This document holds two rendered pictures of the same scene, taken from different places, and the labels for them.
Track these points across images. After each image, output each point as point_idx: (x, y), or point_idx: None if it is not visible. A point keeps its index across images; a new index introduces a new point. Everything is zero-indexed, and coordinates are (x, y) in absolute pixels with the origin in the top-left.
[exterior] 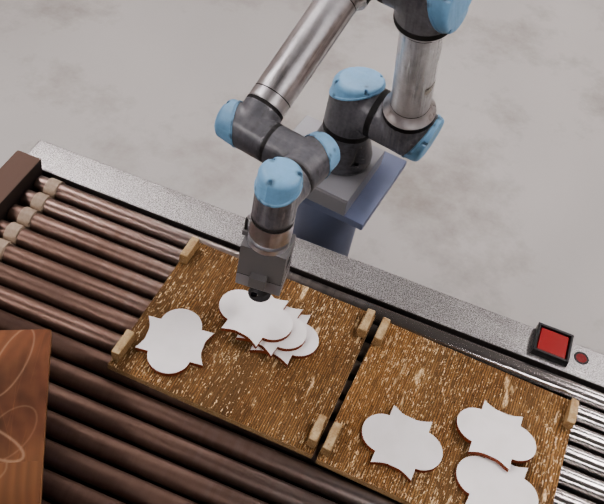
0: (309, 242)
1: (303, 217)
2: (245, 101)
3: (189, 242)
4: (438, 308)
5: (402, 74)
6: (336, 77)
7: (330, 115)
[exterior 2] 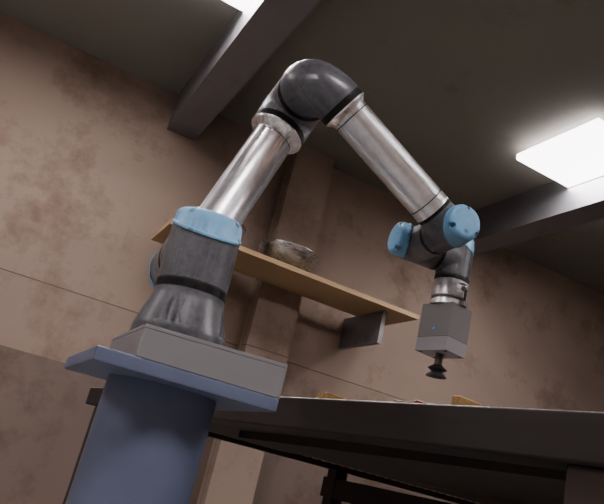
0: (314, 398)
1: (197, 472)
2: (453, 204)
3: (466, 398)
4: None
5: (263, 190)
6: (231, 219)
7: (231, 272)
